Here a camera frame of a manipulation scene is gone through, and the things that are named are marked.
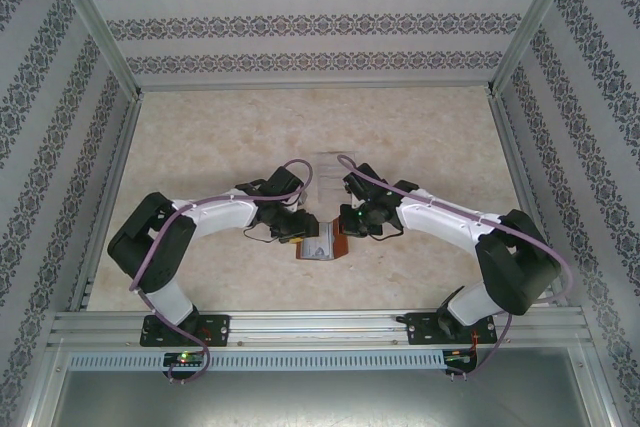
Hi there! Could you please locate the aluminium side rail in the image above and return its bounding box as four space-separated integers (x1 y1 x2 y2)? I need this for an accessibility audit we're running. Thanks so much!
68 95 144 312
488 95 569 307

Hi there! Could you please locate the aluminium mounting rail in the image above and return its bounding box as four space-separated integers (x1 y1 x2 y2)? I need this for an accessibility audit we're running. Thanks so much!
48 307 587 349

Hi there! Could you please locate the grey patterned credit card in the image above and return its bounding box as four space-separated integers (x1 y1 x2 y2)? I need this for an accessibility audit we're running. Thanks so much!
302 239 334 261

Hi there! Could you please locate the aluminium frame post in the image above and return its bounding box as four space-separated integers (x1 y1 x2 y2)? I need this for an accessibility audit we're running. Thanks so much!
487 0 587 97
41 0 144 100

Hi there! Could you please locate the grey metal sheet panel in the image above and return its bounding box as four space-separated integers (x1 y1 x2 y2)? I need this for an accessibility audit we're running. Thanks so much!
47 368 614 427

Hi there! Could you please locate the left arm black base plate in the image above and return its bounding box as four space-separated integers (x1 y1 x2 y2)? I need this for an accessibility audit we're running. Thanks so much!
139 314 232 349

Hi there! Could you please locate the clear acrylic card rack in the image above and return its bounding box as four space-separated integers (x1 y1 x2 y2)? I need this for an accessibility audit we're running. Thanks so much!
315 149 358 206

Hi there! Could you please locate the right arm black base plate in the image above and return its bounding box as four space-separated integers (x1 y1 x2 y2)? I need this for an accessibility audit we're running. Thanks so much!
405 311 499 346

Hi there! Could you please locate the brown leather card holder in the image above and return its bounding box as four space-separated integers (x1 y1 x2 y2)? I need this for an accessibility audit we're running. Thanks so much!
297 219 352 263

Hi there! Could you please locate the aluminium back rail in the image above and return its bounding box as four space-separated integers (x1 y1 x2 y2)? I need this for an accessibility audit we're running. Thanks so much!
138 80 494 95

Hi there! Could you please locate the thin black cable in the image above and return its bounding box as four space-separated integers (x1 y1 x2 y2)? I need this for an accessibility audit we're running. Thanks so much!
369 223 404 240
241 225 282 246

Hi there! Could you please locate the grey slotted cable duct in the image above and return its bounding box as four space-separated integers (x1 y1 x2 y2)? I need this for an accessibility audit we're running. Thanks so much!
66 350 447 371

